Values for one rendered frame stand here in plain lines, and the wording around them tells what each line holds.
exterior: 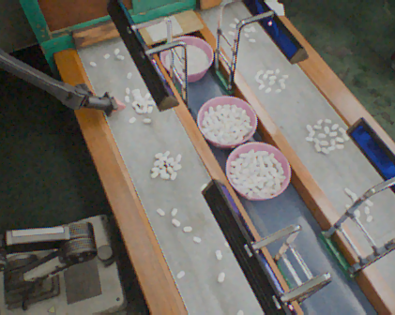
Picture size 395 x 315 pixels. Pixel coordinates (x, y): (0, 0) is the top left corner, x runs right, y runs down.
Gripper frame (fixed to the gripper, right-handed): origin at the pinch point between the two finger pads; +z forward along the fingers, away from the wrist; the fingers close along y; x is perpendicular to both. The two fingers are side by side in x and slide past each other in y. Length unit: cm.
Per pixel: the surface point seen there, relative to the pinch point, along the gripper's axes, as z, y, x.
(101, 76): -0.6, 23.9, 3.9
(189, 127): 16.3, -23.6, -14.8
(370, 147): 28, -76, -66
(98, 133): -12.4, -9.5, 9.2
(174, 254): -5, -72, 5
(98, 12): -3, 49, -15
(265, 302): -16, -103, -31
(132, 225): -14, -56, 9
